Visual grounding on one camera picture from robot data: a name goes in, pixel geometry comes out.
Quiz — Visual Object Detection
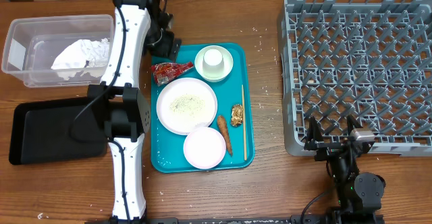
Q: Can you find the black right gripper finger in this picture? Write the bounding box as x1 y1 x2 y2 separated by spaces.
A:
346 115 362 136
306 117 323 142

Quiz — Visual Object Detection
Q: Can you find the clear plastic bin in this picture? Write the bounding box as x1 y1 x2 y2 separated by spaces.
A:
1 14 114 88

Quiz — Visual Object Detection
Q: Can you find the teal plastic tray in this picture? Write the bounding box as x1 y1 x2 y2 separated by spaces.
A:
151 43 255 173

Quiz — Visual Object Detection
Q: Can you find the white paper cup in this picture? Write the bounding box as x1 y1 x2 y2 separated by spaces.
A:
202 49 224 78

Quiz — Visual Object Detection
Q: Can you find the wooden chopstick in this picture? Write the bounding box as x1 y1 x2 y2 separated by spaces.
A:
242 84 247 161

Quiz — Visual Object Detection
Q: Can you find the light green bowl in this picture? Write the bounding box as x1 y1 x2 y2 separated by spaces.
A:
194 45 234 82

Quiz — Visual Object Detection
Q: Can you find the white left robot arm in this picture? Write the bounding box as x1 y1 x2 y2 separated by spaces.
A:
87 0 181 223

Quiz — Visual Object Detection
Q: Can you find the red snack wrapper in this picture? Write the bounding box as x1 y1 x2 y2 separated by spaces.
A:
151 61 194 86

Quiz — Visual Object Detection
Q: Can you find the grey dishwasher rack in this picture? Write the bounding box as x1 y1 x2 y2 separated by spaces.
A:
277 0 431 157

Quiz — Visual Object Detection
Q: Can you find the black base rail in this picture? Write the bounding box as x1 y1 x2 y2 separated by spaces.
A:
85 215 385 224

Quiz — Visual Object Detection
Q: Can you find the large white plate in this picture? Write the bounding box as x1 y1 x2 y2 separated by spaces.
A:
156 78 218 136

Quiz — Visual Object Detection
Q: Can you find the orange carrot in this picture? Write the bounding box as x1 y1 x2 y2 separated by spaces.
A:
217 115 233 157

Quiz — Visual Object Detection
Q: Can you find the white tissue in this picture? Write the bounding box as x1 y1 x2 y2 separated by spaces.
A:
79 38 110 67

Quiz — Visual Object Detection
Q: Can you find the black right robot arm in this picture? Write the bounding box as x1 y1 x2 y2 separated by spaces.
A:
299 115 386 223

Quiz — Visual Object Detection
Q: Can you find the brown food scrap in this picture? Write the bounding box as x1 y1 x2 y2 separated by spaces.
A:
230 104 243 128

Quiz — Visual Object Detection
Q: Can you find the black plastic tray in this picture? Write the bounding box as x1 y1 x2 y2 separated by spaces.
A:
9 97 107 165

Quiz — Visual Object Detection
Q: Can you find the white crumpled napkin in bin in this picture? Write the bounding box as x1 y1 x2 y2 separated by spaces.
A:
51 39 90 70

